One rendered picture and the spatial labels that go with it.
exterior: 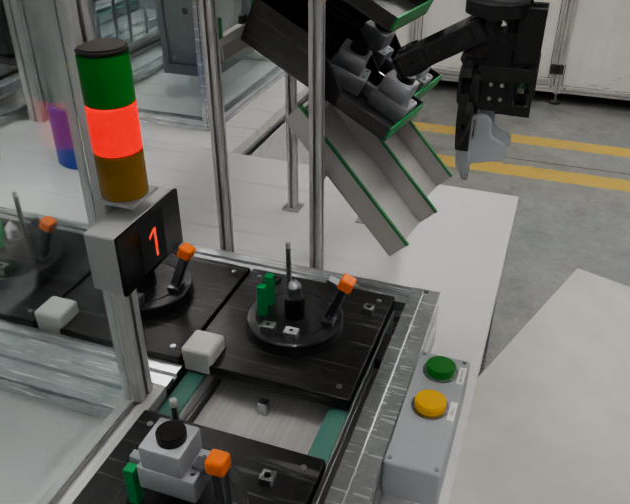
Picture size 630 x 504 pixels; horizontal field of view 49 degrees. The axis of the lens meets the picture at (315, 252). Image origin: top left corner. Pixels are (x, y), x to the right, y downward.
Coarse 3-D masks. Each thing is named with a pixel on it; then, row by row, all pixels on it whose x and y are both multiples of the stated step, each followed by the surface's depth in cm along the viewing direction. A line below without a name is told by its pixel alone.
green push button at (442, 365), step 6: (432, 360) 94; (438, 360) 94; (444, 360) 94; (450, 360) 94; (426, 366) 93; (432, 366) 93; (438, 366) 93; (444, 366) 93; (450, 366) 93; (432, 372) 92; (438, 372) 92; (444, 372) 92; (450, 372) 92; (438, 378) 92; (444, 378) 92; (450, 378) 92
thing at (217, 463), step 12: (216, 456) 66; (228, 456) 67; (192, 468) 68; (204, 468) 67; (216, 468) 66; (228, 468) 67; (216, 480) 67; (228, 480) 68; (216, 492) 68; (228, 492) 69
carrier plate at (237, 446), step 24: (144, 432) 83; (216, 432) 83; (120, 456) 80; (240, 456) 80; (264, 456) 80; (288, 456) 80; (312, 456) 80; (96, 480) 77; (120, 480) 77; (288, 480) 77; (312, 480) 77
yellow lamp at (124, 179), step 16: (96, 160) 69; (112, 160) 69; (128, 160) 69; (144, 160) 72; (112, 176) 70; (128, 176) 70; (144, 176) 72; (112, 192) 71; (128, 192) 71; (144, 192) 72
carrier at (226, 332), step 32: (288, 256) 101; (256, 288) 97; (288, 288) 96; (320, 288) 108; (224, 320) 102; (256, 320) 99; (288, 320) 98; (320, 320) 98; (352, 320) 102; (384, 320) 102; (192, 352) 93; (224, 352) 95; (256, 352) 95; (288, 352) 94; (320, 352) 95; (352, 352) 95; (256, 384) 92; (288, 384) 90; (320, 384) 90; (352, 384) 90
